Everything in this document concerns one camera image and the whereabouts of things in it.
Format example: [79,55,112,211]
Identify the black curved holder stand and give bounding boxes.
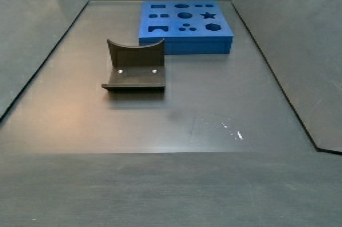
[102,40,166,91]

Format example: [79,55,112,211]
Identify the blue shape sorter box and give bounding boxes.
[139,0,234,55]

